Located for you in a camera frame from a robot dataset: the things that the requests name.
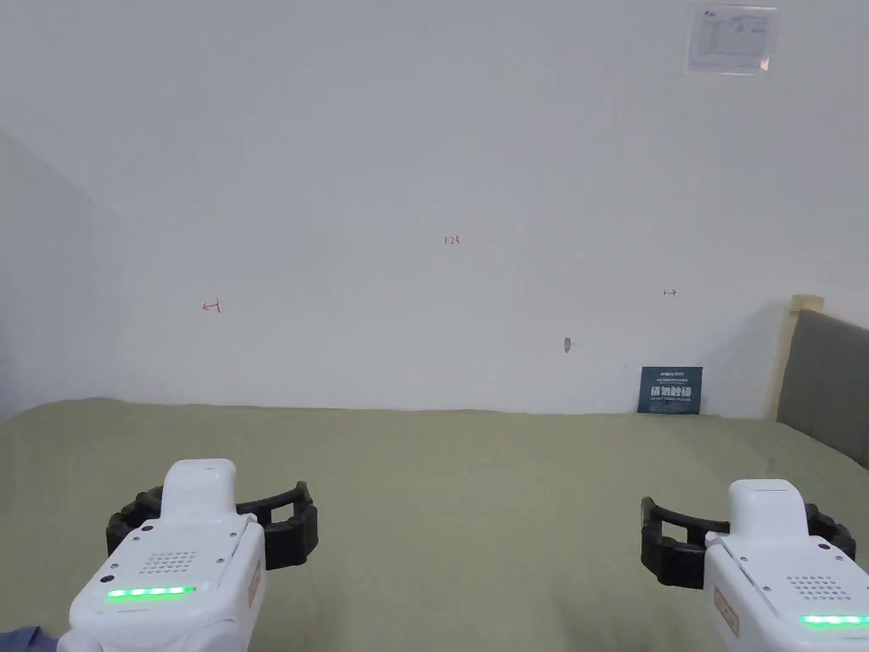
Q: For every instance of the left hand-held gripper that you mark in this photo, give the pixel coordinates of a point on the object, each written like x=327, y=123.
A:
x=170, y=577

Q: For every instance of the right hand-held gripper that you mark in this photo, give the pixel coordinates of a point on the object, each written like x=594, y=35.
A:
x=781, y=577

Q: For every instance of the dark blue sign card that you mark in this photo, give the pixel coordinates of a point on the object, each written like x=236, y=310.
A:
x=670, y=390

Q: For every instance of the grey padded headboard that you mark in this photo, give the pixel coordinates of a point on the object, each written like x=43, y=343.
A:
x=831, y=387

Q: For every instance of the dark blue shirt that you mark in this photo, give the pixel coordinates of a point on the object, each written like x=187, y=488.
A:
x=27, y=640

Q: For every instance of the bed with pale green sheet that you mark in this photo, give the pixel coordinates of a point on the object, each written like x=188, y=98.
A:
x=461, y=489

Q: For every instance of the white paper notice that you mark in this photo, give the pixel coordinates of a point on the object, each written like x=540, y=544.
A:
x=731, y=37

